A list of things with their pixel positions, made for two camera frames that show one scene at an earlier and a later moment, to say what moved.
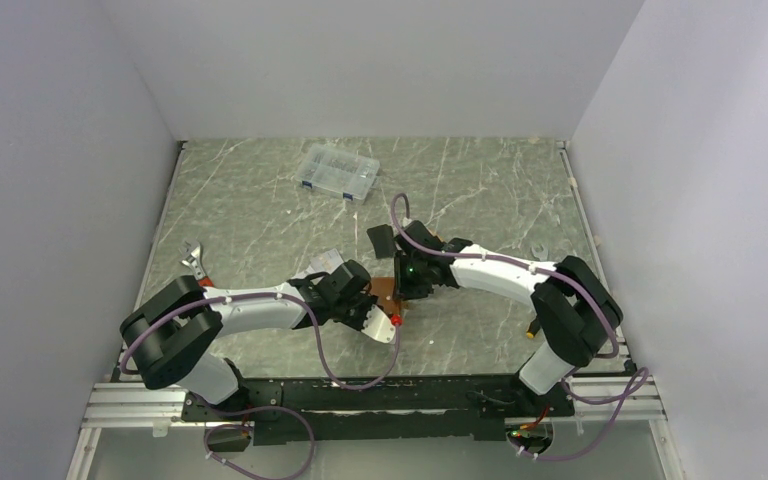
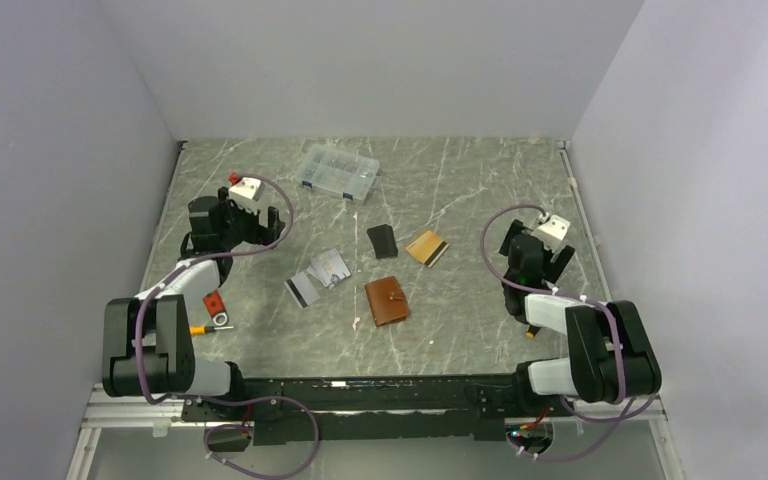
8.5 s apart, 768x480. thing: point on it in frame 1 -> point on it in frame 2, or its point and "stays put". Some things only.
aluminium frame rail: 122,405 stays put
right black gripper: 403,289 -> 561,259
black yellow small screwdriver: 533,328 stays put
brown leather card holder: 383,288 stays put
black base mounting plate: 361,409 stays put
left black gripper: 368,302 -> 259,235
